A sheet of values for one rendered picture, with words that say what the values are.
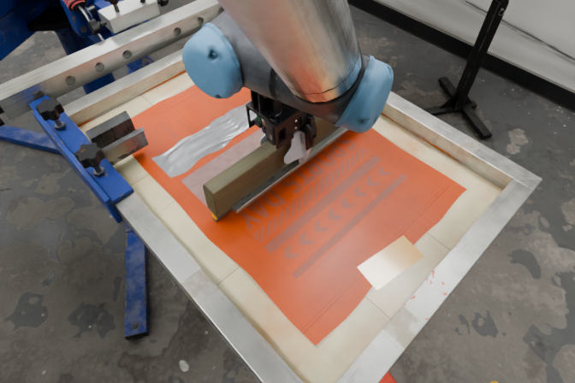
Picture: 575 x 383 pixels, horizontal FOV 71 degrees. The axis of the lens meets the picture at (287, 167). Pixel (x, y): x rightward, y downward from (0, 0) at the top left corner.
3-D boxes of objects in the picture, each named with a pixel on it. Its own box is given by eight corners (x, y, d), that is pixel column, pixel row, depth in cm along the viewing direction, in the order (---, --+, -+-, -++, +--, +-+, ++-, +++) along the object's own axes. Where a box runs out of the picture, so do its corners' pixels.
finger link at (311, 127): (293, 144, 72) (286, 104, 66) (300, 138, 73) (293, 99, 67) (311, 155, 69) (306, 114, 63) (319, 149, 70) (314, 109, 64)
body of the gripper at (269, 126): (247, 129, 68) (240, 72, 59) (284, 103, 72) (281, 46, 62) (279, 153, 65) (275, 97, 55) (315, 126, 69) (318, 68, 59)
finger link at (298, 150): (281, 175, 74) (272, 138, 67) (304, 158, 76) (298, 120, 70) (293, 184, 72) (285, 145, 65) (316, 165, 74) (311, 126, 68)
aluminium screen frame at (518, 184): (533, 191, 76) (542, 179, 73) (319, 456, 50) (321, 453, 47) (257, 26, 112) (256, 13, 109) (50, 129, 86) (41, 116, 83)
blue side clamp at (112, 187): (142, 208, 75) (131, 185, 69) (118, 224, 72) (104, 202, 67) (70, 125, 88) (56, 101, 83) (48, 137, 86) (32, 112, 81)
